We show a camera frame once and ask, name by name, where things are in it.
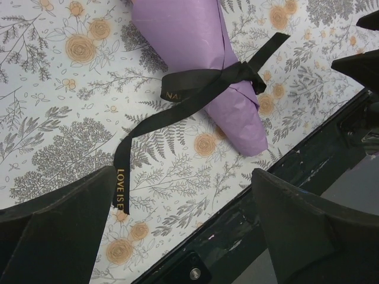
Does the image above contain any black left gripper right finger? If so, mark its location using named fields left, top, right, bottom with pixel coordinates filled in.
left=251, top=169, right=378, bottom=283

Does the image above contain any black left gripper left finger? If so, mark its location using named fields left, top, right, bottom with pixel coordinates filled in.
left=1, top=166, right=116, bottom=283

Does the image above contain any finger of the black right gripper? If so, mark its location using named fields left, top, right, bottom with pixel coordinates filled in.
left=356, top=11, right=379, bottom=30
left=331, top=50, right=378, bottom=89

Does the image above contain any black printed ribbon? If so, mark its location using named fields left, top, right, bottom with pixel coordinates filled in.
left=112, top=33, right=290, bottom=214

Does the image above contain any purple wrapping paper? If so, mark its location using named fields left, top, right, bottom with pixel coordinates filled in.
left=132, top=0, right=268, bottom=157

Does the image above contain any floral patterned table mat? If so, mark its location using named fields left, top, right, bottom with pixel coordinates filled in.
left=1, top=1, right=378, bottom=283

